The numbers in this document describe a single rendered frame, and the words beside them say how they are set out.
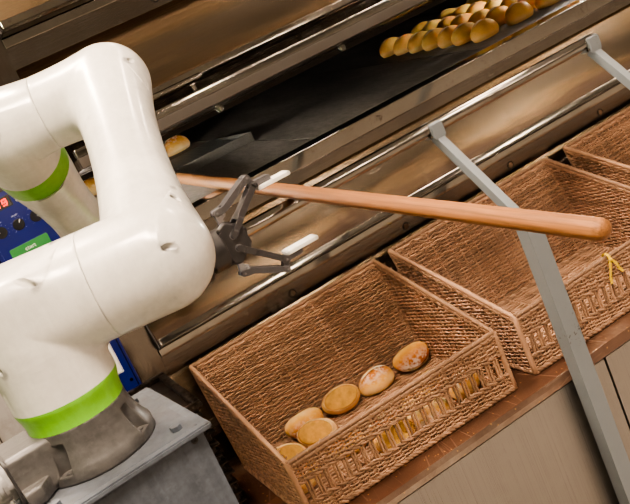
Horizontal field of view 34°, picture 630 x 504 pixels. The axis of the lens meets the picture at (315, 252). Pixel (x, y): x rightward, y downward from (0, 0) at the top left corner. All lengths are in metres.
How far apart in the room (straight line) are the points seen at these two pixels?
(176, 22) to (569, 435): 1.30
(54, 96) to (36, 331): 0.44
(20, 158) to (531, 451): 1.32
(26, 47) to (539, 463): 1.44
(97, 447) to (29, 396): 0.10
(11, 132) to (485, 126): 1.61
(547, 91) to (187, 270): 1.94
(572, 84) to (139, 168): 1.93
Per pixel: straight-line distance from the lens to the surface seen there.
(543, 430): 2.35
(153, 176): 1.23
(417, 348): 2.56
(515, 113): 2.88
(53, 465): 1.22
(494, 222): 1.47
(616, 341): 2.42
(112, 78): 1.44
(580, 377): 2.31
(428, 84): 2.74
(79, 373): 1.18
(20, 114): 1.50
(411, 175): 2.70
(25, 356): 1.17
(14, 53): 2.36
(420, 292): 2.46
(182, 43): 2.46
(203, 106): 2.30
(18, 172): 1.54
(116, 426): 1.21
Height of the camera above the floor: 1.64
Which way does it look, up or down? 16 degrees down
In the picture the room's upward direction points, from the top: 24 degrees counter-clockwise
